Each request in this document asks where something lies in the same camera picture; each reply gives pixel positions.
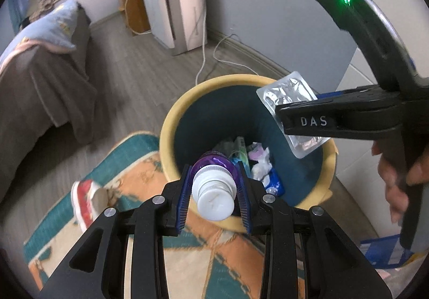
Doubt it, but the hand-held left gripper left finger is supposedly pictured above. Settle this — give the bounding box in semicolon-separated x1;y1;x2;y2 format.
38;165;195;299

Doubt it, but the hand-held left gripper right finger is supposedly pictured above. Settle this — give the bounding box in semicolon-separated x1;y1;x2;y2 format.
235;165;393;299

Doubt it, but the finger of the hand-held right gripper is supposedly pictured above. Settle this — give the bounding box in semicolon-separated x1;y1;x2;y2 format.
275;93;407;139
316;85;387;101

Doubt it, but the purple bottle with white cap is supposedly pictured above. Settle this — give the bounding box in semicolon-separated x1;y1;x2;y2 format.
190;150;241;222

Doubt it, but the small blue and white packet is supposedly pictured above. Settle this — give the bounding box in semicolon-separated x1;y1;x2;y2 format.
264;168;286;198

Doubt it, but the silver blister pack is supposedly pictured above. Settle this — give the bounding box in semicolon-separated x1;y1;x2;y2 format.
256;71;331;159

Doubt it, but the teal bin with yellow rim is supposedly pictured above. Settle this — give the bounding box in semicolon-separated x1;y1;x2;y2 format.
160;74;338;231

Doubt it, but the person's right hand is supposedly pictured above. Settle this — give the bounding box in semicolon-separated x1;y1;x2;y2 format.
371;144;429;224

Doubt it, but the pink and white crumpled wrapper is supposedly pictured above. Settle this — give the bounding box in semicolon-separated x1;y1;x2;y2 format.
247;142;271;165

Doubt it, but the green box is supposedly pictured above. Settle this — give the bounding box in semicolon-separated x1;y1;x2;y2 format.
234;136;250;166

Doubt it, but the patterned teal and orange rug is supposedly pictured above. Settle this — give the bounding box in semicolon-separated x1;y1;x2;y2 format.
23;133;336;299

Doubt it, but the red white shoe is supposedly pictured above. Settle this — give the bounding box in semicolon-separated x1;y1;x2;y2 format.
71;180;110;233

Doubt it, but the blue cardboard box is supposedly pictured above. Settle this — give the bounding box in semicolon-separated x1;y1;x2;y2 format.
360;235;417;268

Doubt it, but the bed with grey blanket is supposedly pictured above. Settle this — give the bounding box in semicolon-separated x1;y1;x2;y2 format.
0;7;98;206

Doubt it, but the wooden cabinet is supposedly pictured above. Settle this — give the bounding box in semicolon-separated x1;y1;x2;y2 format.
117;0;152;37

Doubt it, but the white air purifier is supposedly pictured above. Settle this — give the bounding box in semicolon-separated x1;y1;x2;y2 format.
137;0;209;57

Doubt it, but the light blue pillow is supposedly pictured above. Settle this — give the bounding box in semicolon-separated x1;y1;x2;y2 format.
0;0;80;65

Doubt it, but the white power cable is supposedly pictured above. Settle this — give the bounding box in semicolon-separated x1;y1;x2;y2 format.
125;0;152;35
195;6;293;86

